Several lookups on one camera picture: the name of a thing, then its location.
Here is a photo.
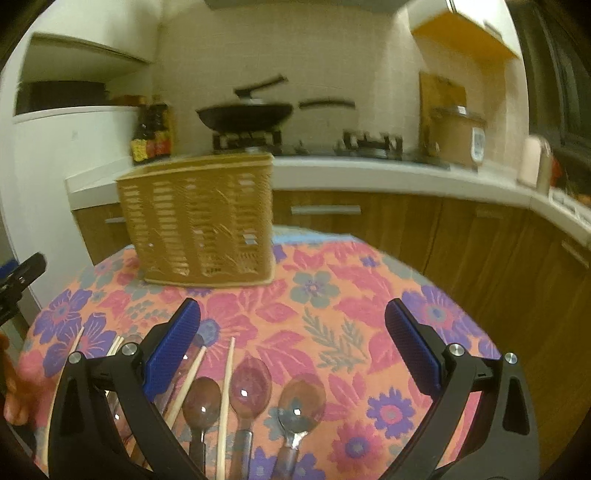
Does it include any dark brown spoon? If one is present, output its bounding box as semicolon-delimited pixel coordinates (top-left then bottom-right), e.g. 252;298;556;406
182;377;221;473

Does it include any white wall cabinet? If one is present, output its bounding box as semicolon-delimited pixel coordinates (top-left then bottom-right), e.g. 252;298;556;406
407;0;522;63

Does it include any floral pink tablecloth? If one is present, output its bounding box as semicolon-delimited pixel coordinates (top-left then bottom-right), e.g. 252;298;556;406
18;230;498;479

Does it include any dark window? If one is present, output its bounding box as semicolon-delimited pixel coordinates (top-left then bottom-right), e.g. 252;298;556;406
508;1;590;162

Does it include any purple plastic spoon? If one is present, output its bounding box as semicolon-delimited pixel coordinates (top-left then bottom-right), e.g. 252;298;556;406
228;356;273;479

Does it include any woven tan utensil basket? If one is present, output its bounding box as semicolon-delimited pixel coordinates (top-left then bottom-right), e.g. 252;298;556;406
116;153;276;288

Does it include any wooden cutting board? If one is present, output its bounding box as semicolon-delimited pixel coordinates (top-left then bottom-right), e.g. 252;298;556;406
419;71;467;154

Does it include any brown spoon clear handle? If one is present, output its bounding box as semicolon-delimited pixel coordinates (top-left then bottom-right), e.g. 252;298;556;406
271;373;327;479

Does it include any soy sauce bottle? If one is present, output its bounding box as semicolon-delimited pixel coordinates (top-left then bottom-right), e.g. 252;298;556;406
131;104;150;164

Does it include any beige rice cooker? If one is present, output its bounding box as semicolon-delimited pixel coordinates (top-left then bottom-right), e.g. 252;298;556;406
427;105;487;170

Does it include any black gas stove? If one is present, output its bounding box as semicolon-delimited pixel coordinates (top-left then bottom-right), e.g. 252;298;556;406
212;130;451;171

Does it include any person left hand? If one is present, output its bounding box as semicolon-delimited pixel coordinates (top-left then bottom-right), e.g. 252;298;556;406
1;334;45;429

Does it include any black wok with lid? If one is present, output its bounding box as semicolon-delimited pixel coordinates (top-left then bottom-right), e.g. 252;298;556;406
195;73;357;135

